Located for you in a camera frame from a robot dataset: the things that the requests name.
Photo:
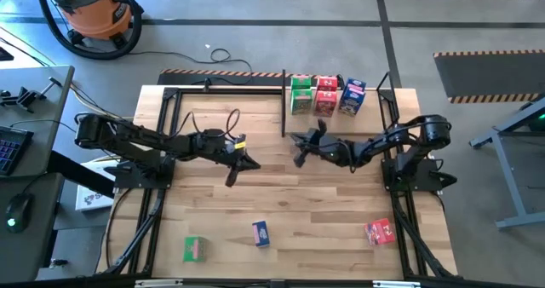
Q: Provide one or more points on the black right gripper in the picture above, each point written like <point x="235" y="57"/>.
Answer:
<point x="334" y="153"/>

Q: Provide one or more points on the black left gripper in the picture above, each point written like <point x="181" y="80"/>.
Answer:
<point x="215" y="145"/>

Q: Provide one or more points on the Frosted Flakes blue cereal box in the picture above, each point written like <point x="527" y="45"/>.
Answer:
<point x="357" y="84"/>
<point x="351" y="102"/>
<point x="260" y="234"/>

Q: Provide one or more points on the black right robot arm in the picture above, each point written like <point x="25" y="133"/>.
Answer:
<point x="430" y="130"/>

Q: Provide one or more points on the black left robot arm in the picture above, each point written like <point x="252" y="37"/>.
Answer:
<point x="127" y="139"/>

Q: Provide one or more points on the yellow tag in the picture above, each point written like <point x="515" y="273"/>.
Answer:
<point x="240" y="144"/>

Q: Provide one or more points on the black hazard-striped floor mat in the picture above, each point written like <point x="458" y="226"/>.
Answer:
<point x="489" y="77"/>
<point x="179" y="79"/>

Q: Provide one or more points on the white box with black logo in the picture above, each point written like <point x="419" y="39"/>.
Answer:
<point x="91" y="200"/>

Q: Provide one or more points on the black desk leg beam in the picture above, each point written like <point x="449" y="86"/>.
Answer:
<point x="76" y="173"/>

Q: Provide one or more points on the orange shop vacuum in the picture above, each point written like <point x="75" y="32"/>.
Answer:
<point x="93" y="15"/>
<point x="139" y="21"/>

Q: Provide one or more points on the small black floor clip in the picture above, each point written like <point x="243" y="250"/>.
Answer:
<point x="59" y="263"/>

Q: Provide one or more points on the grey metal stand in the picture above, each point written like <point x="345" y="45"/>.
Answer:
<point x="512" y="186"/>

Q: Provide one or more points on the dark grey desk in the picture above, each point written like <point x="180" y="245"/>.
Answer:
<point x="38" y="245"/>

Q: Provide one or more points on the black desk clamp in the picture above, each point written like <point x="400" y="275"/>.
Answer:
<point x="25" y="98"/>

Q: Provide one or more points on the black keyboard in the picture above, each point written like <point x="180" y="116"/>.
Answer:
<point x="15" y="149"/>

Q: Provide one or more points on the black computer mouse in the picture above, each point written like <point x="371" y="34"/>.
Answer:
<point x="18" y="213"/>

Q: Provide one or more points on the dark device with green light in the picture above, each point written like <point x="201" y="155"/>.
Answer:
<point x="537" y="122"/>

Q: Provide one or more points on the black shelf end frame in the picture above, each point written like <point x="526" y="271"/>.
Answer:
<point x="394" y="96"/>
<point x="283" y="109"/>

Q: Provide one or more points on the black aluminium table frame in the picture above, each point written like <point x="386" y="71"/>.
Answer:
<point x="230" y="91"/>

